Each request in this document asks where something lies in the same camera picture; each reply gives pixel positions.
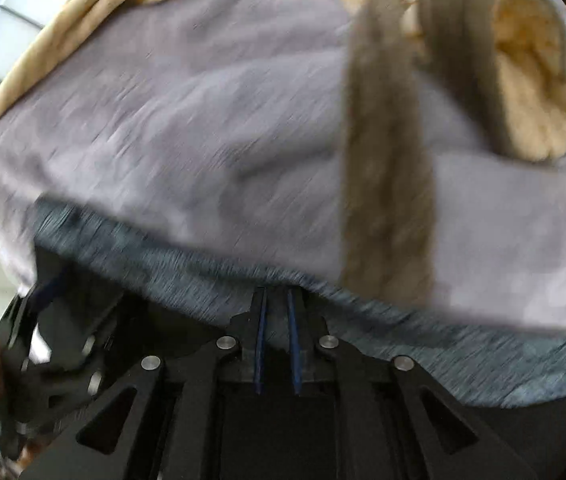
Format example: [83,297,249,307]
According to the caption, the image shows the black pants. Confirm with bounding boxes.
[33,199,566,408]

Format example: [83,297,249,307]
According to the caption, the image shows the beige striped garment, grey cuffs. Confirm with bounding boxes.
[0,0,566,307]

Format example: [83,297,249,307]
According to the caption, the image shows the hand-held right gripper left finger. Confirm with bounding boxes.
[18,287,269,480]

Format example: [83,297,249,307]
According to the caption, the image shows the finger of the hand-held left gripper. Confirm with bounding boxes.
[70,305,129,403]
[10,260,73,361]

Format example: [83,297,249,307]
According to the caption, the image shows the lavender plush blanket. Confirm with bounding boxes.
[0,0,566,337]

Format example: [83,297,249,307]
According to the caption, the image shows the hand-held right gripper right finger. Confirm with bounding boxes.
[285,287,538,480]

